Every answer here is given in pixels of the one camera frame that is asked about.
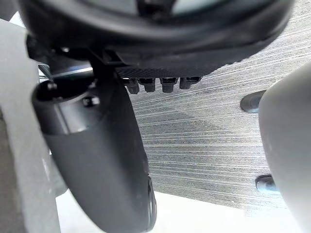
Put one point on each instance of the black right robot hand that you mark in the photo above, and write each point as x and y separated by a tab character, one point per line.
102	150

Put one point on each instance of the grey robot body part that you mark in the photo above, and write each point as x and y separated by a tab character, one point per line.
19	145

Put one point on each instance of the grey striped floor mat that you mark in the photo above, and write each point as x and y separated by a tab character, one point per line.
194	145

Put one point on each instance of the dark round knob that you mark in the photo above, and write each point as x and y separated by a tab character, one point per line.
250	103
264	183

